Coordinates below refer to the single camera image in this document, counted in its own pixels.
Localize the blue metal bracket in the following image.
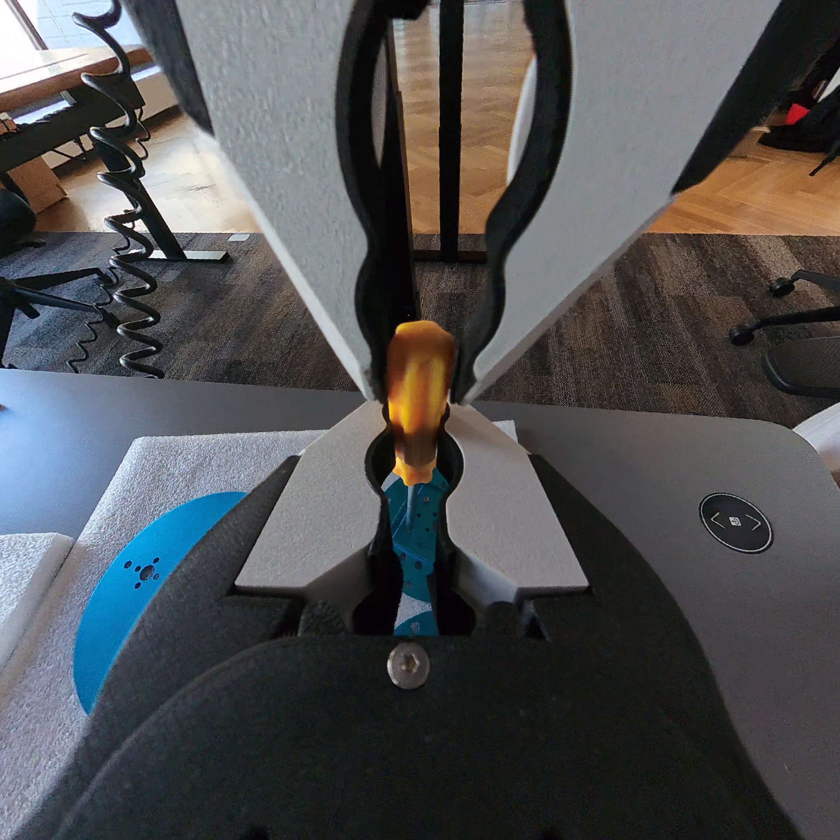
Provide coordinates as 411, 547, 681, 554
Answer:
394, 482, 452, 559

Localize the large blue disc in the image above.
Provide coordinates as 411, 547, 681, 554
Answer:
73, 492, 253, 716

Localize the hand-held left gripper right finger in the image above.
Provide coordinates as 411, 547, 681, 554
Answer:
433, 402, 592, 636

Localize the wooden top table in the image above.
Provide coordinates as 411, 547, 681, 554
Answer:
0, 42, 231, 263

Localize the thin coiled black cable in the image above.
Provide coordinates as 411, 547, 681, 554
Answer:
66, 262, 122, 375

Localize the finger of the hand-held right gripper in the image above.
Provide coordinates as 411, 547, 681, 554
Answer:
177, 0, 422, 403
451, 0, 783, 404

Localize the small blue perforated disc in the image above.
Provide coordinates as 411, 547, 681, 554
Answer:
387, 486, 437, 601

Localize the blue perforated plate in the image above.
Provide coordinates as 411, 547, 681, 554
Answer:
394, 591, 435, 637

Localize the white foam square frame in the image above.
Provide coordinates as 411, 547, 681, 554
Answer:
0, 532, 74, 664

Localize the black and red backpack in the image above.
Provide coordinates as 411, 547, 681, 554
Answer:
758, 39, 840, 178

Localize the person's white shirt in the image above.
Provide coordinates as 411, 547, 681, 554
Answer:
791, 410, 840, 490

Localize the thick coiled black cable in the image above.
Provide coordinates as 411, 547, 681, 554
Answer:
72, 0, 165, 380

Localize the white foam sheet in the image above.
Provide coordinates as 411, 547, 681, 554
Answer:
0, 420, 519, 818

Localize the brown cardboard box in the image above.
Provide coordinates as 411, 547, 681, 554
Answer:
10, 154, 70, 214

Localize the black office chair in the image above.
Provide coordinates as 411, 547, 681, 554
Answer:
730, 269, 840, 398
0, 187, 122, 368

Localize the round desk control panel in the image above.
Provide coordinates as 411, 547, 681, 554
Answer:
699, 492, 773, 555

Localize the black table leg frame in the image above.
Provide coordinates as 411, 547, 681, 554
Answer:
390, 0, 490, 316

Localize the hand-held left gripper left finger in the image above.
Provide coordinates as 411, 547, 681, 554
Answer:
234, 400, 396, 636

